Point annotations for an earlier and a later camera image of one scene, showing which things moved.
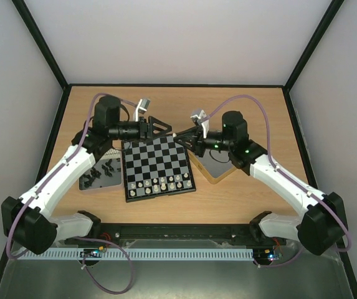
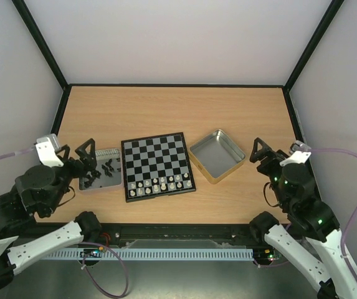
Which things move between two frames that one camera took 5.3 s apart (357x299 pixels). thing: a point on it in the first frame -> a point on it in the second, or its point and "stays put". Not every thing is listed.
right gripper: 199,142 -> 267,159
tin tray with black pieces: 106,172 stays put
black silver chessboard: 156,167 stays put
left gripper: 144,128 -> 91,163
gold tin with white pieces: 215,163 stays put
